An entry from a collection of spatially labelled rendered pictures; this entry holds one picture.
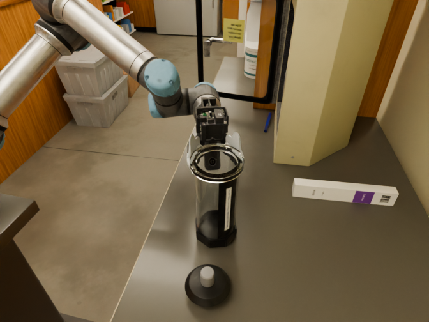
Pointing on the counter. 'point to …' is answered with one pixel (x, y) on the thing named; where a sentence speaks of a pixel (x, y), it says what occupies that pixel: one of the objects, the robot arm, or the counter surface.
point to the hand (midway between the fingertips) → (216, 167)
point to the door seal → (272, 56)
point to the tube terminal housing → (326, 76)
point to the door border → (270, 53)
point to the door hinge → (281, 51)
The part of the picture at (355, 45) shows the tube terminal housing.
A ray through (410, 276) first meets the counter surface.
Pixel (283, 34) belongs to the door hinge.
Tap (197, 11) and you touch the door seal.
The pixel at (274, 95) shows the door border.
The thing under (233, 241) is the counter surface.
